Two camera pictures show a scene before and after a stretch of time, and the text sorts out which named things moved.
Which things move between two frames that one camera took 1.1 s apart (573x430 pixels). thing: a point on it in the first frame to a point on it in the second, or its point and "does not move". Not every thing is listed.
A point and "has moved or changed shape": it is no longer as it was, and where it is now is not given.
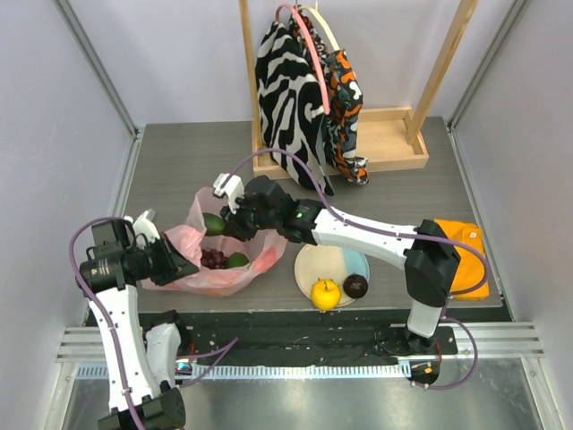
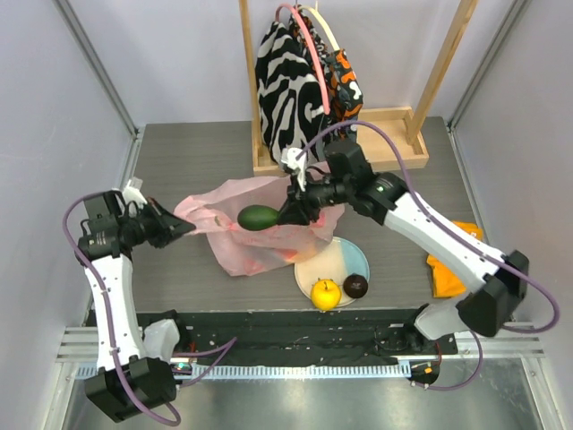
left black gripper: (175, 265) to (168, 226)
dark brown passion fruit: (355, 286) does not move
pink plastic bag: (263, 252) has moved or changed shape
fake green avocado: (214, 224) has moved or changed shape
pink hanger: (318, 66) does not move
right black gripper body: (244, 219) to (297, 204)
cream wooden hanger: (324, 23) does not move
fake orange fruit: (325, 294) does not move
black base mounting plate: (299, 337) does not move
